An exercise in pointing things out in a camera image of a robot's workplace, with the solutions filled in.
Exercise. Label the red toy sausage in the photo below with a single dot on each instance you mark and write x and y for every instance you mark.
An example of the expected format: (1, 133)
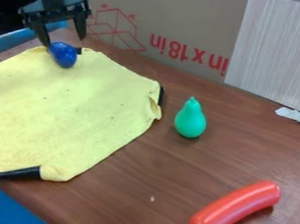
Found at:
(232, 210)

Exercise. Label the blue oval toy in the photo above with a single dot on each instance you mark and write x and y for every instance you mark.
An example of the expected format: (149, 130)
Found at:
(63, 54)

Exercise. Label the green toy pear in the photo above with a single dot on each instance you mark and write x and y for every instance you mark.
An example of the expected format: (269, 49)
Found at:
(190, 119)

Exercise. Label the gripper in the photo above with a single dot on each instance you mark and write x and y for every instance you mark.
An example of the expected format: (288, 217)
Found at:
(52, 3)

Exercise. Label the yellow cloth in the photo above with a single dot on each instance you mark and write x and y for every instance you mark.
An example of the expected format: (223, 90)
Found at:
(56, 109)

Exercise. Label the white board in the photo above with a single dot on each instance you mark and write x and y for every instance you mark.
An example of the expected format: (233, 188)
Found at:
(278, 53)

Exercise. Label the cardboard box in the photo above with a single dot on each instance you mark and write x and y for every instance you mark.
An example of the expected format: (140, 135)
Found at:
(165, 23)

